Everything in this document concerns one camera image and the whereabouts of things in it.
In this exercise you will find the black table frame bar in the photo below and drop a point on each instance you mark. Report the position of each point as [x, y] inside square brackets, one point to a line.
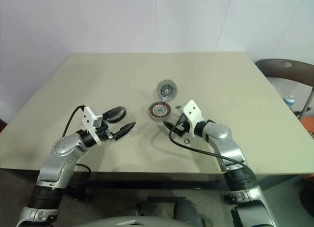
[147, 184]

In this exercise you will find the black folding chair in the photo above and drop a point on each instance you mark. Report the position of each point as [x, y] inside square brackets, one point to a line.
[277, 68]

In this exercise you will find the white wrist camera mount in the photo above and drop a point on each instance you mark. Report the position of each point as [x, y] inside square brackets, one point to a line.
[89, 116]
[192, 111]

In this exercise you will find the dark grey rounded shape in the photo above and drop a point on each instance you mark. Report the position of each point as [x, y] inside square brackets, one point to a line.
[187, 212]

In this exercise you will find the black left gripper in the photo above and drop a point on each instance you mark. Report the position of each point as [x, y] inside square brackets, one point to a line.
[104, 132]

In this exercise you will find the copper wound stator disc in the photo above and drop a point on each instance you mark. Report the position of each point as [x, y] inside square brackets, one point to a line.
[159, 111]

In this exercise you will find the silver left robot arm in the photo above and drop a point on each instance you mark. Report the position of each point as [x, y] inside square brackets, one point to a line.
[61, 148]

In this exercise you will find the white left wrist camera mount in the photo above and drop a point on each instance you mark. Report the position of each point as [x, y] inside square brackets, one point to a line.
[89, 116]

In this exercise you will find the dark red object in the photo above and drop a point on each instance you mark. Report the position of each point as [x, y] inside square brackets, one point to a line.
[2, 125]

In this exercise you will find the grey round metal lid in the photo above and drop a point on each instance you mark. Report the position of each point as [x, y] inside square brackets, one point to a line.
[166, 89]

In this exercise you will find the orange object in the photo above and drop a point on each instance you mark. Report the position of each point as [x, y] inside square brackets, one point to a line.
[307, 123]

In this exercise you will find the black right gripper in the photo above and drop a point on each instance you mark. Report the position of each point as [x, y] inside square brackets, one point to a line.
[184, 127]

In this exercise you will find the bottle with blue cap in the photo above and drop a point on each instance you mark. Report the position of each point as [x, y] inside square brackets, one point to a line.
[289, 101]

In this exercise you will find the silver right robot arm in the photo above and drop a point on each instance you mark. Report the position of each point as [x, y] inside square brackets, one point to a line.
[220, 133]

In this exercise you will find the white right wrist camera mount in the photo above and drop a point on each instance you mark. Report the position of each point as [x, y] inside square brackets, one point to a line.
[192, 111]

